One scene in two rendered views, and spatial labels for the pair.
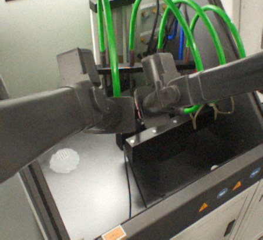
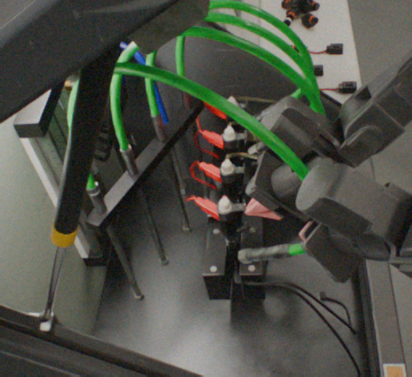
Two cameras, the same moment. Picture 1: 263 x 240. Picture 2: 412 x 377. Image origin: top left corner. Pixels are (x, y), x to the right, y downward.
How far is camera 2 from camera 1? 0.51 m
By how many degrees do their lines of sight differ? 32
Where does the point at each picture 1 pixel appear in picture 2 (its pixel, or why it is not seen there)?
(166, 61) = (303, 109)
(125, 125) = not seen: hidden behind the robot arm
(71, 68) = (368, 195)
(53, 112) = not seen: outside the picture
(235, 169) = not seen: hidden behind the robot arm
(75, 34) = (26, 199)
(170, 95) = (370, 142)
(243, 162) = (365, 167)
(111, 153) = (199, 323)
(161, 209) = (384, 300)
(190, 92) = (393, 118)
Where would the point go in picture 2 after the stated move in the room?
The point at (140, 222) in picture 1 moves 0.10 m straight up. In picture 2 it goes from (389, 337) to (394, 304)
